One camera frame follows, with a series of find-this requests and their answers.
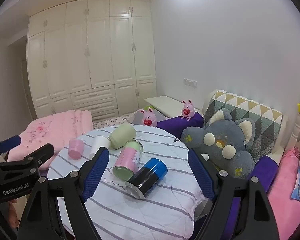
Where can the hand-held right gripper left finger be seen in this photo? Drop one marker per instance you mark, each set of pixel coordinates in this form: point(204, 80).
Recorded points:
point(98, 171)

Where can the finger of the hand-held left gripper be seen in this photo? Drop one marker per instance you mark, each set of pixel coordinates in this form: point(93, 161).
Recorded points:
point(41, 153)
point(10, 143)

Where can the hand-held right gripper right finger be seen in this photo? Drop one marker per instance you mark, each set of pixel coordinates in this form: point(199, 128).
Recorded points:
point(199, 176)

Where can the blue and black cup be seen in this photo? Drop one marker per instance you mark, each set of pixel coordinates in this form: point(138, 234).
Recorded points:
point(146, 180)

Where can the white cup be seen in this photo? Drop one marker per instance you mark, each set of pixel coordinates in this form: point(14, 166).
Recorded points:
point(100, 142)

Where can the pink and green cup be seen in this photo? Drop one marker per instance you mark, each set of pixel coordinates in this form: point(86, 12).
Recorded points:
point(128, 158)

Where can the light green cup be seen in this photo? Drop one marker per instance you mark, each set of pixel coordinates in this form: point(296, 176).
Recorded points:
point(121, 136)

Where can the pink embroidered blanket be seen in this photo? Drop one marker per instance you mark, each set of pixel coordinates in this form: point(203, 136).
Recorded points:
point(52, 127)

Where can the grey plush toy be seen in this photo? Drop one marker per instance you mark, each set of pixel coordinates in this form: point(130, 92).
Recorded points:
point(227, 136)

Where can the heart print bed sheet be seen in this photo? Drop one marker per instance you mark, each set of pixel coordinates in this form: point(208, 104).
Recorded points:
point(110, 122)

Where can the purple cushion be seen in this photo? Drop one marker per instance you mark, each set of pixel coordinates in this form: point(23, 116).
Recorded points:
point(262, 172)
point(170, 126)

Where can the striped table cloth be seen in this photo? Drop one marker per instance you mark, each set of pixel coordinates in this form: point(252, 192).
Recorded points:
point(152, 215)

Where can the pink bunny plush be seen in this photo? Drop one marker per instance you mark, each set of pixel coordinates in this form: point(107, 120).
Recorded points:
point(187, 110)
point(148, 118)

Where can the white nightstand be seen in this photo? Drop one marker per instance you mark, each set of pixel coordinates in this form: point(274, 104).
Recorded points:
point(165, 102)

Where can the triangle patterned quilted cushion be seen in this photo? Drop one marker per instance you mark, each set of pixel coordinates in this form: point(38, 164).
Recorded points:
point(255, 115)

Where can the pink pillow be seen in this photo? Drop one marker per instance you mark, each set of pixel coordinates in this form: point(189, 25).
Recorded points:
point(282, 205)

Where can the cream wardrobe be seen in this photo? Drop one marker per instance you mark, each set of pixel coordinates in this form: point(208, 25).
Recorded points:
point(100, 55)

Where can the white wall switch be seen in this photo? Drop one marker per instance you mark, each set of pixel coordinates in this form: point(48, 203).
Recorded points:
point(190, 82)

